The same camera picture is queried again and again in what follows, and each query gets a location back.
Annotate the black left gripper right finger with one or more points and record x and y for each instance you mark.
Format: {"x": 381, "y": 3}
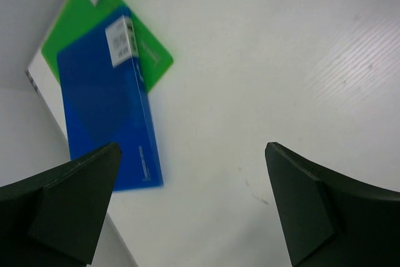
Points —
{"x": 329, "y": 219}

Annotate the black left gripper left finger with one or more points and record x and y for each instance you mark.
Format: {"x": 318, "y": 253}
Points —
{"x": 55, "y": 218}

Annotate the blue plastic folder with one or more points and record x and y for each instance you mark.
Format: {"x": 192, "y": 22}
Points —
{"x": 105, "y": 99}

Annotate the green plastic folder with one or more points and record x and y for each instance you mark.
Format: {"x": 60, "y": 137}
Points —
{"x": 79, "y": 16}

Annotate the aluminium frame rail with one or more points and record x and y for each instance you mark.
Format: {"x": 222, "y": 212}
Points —
{"x": 31, "y": 80}

